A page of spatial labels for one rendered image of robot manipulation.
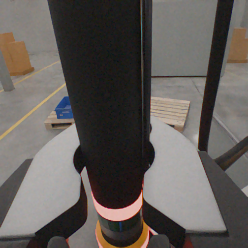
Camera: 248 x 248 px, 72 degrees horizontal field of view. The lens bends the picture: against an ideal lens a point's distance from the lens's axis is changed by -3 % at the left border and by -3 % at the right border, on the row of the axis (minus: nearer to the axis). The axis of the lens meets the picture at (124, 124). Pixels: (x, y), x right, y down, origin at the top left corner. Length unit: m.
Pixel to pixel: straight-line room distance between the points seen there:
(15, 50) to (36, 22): 6.34
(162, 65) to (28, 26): 10.92
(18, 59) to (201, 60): 6.75
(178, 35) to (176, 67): 0.88
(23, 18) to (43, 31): 1.55
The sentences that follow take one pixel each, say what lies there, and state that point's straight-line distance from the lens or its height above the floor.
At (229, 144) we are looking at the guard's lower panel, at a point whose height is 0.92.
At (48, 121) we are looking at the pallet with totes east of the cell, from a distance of 3.53.
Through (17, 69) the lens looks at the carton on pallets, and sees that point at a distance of 8.51.
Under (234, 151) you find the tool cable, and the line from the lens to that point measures 0.28.
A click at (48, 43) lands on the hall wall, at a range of 14.14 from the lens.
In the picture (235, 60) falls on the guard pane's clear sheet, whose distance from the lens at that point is 1.38.
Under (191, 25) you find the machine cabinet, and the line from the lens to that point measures 5.66.
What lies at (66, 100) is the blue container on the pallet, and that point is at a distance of 3.95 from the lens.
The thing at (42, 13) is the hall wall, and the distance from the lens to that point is 14.08.
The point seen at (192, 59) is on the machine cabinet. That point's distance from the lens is 5.80.
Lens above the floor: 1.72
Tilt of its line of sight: 32 degrees down
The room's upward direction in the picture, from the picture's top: 4 degrees counter-clockwise
